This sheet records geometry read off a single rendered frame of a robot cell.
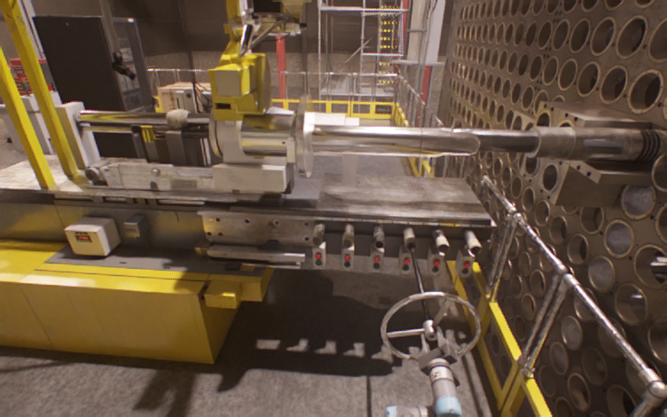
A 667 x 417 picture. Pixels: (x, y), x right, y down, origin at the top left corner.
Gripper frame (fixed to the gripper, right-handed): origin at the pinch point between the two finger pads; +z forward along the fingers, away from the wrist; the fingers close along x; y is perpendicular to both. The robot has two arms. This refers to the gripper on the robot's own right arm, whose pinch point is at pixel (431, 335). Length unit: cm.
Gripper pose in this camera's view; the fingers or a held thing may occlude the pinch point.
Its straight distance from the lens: 142.8
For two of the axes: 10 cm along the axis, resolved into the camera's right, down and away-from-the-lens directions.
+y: -6.9, -6.6, -2.9
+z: 0.7, -4.7, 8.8
